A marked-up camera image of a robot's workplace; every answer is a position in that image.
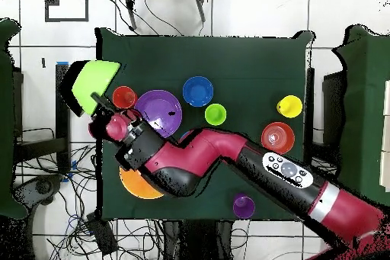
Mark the purple cup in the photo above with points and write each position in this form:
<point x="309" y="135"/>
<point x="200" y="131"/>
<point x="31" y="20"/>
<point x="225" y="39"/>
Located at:
<point x="243" y="206"/>

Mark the blue tape strip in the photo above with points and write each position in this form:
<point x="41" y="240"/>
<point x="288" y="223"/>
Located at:
<point x="65" y="63"/>

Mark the black bench frame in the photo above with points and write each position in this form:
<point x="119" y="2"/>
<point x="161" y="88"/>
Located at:
<point x="62" y="138"/>

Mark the yellow cup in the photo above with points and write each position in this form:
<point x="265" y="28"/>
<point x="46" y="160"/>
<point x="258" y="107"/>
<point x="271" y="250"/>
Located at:
<point x="289" y="106"/>

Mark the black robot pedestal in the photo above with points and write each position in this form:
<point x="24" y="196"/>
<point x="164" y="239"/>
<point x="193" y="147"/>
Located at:
<point x="198" y="241"/>

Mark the orange cup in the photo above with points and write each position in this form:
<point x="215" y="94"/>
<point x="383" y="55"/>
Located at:
<point x="122" y="96"/>

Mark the orange bowl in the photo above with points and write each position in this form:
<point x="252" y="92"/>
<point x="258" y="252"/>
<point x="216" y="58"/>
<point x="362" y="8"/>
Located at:
<point x="278" y="138"/>

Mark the green bowl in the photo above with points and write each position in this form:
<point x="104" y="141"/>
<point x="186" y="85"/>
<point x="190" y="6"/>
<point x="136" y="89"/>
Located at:
<point x="94" y="83"/>

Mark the black office chair base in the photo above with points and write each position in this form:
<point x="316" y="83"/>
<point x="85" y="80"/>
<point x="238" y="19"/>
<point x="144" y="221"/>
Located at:
<point x="42" y="186"/>

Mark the purple bowl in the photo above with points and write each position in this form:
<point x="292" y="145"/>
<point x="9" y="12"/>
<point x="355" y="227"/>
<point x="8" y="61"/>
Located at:
<point x="158" y="104"/>

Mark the black power strip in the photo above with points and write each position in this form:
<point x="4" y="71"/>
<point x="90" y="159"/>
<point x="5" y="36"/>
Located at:
<point x="102" y="235"/>

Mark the black side frame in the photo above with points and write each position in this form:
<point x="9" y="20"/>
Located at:
<point x="332" y="107"/>

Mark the light blue bowl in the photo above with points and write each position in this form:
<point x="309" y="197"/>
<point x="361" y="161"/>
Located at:
<point x="184" y="136"/>

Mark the large yellow-orange bowl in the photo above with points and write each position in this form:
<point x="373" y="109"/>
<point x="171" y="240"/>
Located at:
<point x="137" y="185"/>

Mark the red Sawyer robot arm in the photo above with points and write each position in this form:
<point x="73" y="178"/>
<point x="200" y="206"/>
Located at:
<point x="198" y="153"/>

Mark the dark blue bowl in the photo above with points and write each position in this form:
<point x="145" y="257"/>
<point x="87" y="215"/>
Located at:
<point x="198" y="91"/>

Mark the dark green tablecloth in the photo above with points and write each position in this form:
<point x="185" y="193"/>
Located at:
<point x="243" y="58"/>

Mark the green cloth covered side table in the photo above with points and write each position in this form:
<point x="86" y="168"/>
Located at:
<point x="362" y="119"/>
<point x="6" y="119"/>

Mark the green cup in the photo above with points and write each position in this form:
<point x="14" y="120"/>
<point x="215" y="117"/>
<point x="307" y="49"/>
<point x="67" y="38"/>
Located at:
<point x="215" y="114"/>

